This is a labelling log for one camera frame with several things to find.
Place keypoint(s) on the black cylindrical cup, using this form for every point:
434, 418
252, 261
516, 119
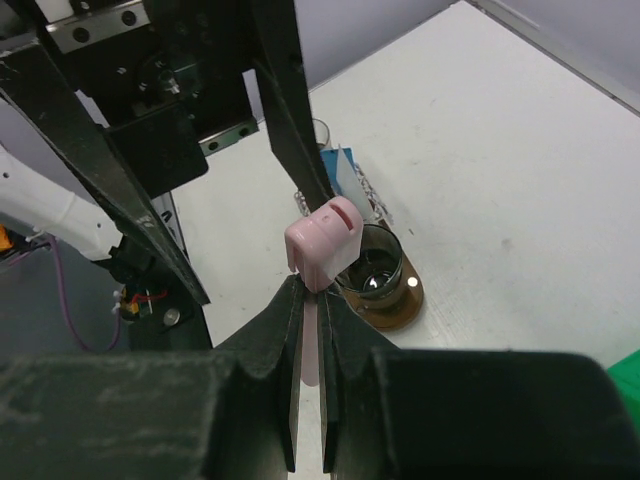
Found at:
370, 281

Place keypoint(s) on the clear plastic cup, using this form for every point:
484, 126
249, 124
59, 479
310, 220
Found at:
322, 134

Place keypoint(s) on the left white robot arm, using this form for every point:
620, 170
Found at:
39, 202

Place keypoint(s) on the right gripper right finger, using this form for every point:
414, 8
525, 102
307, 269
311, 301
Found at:
393, 413

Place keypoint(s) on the clear acrylic organizer box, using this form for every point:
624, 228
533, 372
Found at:
381, 214

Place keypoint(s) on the brown oval wooden tray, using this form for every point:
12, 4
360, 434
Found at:
406, 303

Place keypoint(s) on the pink toothbrush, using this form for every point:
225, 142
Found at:
319, 247

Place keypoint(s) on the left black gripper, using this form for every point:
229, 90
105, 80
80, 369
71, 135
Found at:
168, 79

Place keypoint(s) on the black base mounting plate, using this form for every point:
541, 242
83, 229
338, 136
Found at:
159, 312

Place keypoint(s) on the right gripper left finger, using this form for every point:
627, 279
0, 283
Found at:
227, 413

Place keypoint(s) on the green plastic divided bin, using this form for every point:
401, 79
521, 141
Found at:
625, 374

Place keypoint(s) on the blue white toothpaste tube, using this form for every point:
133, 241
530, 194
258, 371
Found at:
340, 167

